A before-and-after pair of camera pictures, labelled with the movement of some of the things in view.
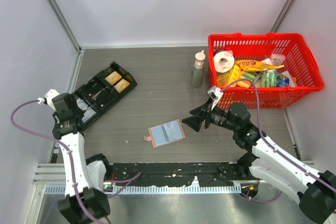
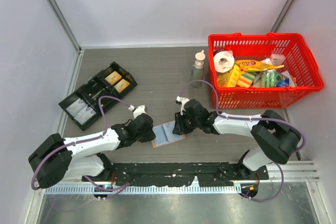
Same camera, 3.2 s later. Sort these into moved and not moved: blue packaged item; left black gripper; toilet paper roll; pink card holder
Moved: left black gripper
Not moved: blue packaged item; toilet paper roll; pink card holder
